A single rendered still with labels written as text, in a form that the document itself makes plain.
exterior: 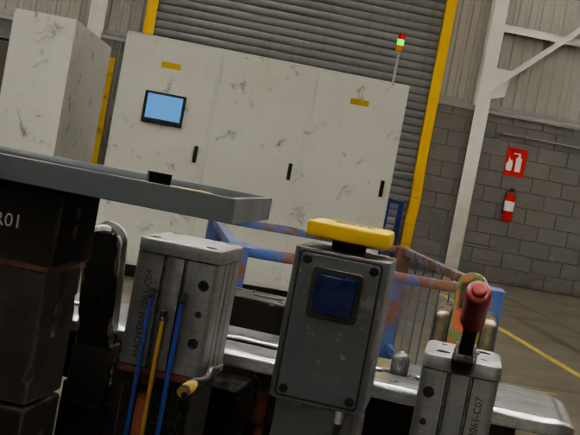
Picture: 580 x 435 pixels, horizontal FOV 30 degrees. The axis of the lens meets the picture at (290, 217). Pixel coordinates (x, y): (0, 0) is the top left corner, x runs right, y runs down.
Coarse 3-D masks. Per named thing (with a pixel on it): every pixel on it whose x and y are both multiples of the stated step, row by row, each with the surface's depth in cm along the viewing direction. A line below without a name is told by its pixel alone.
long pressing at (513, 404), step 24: (120, 312) 119; (120, 336) 109; (240, 336) 118; (264, 336) 121; (240, 360) 107; (264, 360) 106; (384, 360) 120; (384, 384) 105; (408, 384) 108; (504, 384) 119; (504, 408) 103; (528, 408) 107; (552, 408) 110; (552, 432) 102
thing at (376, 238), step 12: (312, 228) 78; (324, 228) 78; (336, 228) 78; (348, 228) 78; (360, 228) 78; (372, 228) 82; (336, 240) 78; (348, 240) 77; (360, 240) 77; (372, 240) 77; (384, 240) 77; (348, 252) 79; (360, 252) 80
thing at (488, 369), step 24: (432, 360) 92; (480, 360) 93; (432, 384) 92; (456, 384) 92; (480, 384) 92; (432, 408) 92; (456, 408) 92; (480, 408) 92; (432, 432) 92; (456, 432) 92; (480, 432) 92
